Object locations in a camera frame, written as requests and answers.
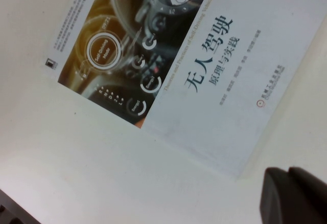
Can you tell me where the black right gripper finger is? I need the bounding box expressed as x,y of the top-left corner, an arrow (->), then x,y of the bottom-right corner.
264,166 -> 327,224

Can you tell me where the white self-driving car book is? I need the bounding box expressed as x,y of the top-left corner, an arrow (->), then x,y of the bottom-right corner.
42,0 -> 327,179

